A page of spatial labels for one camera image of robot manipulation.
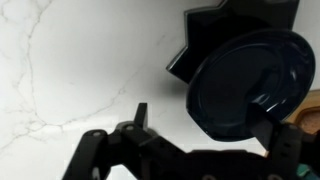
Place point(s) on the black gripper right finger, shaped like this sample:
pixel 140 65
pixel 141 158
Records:
pixel 286 146

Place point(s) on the wooden trivet board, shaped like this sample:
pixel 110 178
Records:
pixel 308 111

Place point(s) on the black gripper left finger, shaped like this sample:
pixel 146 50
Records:
pixel 110 150

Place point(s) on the black star-shaped trivet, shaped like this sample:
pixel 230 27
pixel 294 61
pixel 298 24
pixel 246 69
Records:
pixel 213 30

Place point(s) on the dark blue plate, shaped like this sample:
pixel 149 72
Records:
pixel 233 80

